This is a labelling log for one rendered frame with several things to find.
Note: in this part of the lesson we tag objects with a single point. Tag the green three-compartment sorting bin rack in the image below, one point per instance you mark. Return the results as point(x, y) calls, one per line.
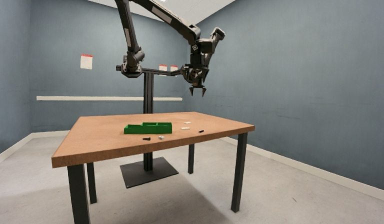
point(149, 128)

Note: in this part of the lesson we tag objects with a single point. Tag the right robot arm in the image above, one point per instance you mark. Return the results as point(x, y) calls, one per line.
point(189, 31)

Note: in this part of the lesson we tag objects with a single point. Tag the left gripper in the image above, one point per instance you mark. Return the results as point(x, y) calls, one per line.
point(198, 86)

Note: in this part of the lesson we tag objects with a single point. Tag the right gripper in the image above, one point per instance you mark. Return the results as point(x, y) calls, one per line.
point(195, 63)

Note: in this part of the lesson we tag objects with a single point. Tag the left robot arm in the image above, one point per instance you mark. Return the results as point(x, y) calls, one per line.
point(196, 74)

